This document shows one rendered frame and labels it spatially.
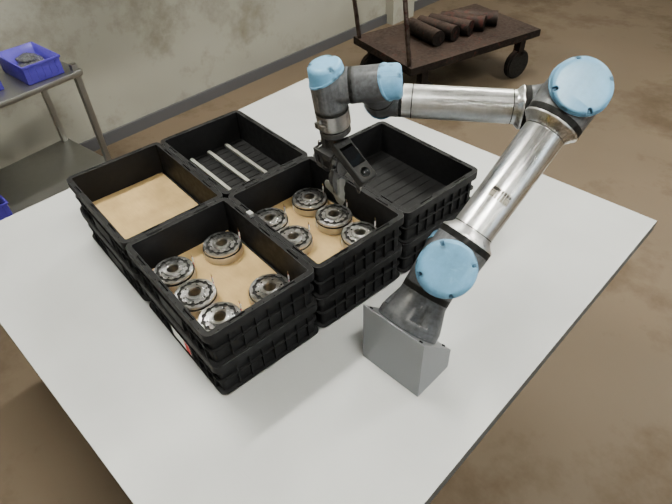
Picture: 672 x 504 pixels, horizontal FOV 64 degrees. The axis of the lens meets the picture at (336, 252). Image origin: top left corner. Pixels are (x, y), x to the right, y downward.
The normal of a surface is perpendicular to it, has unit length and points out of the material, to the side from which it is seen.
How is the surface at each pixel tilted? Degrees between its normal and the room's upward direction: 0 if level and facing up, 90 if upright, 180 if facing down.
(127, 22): 90
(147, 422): 0
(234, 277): 0
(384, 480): 0
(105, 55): 90
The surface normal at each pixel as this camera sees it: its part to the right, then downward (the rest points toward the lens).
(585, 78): -0.07, -0.09
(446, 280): -0.22, 0.12
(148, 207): -0.04, -0.73
